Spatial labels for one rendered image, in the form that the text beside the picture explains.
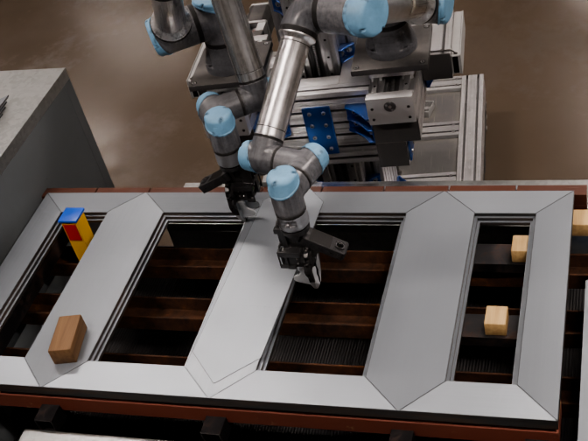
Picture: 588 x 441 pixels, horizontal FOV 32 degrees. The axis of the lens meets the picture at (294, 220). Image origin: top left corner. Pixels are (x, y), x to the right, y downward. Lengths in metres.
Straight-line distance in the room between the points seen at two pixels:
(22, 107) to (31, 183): 0.24
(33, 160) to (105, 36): 2.74
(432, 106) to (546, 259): 1.75
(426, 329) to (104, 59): 3.58
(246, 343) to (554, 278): 0.75
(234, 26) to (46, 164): 0.90
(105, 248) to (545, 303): 1.22
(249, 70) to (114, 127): 2.42
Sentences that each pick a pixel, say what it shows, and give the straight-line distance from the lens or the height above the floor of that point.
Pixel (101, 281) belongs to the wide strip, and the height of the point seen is 0.84.
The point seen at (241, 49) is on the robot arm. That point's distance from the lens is 2.65.
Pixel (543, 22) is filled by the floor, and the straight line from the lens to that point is 5.06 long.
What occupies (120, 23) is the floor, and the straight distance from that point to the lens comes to 5.96.
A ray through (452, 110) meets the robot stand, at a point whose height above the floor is 0.21.
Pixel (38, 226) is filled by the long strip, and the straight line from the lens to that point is 3.07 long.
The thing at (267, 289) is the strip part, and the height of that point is 0.84.
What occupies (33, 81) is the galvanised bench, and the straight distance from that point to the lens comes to 3.36.
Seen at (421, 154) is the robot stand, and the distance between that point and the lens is 3.94.
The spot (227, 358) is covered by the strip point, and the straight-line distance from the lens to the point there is 2.43.
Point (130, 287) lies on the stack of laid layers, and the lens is 2.74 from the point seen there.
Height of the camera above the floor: 2.57
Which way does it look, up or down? 39 degrees down
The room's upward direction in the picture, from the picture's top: 15 degrees counter-clockwise
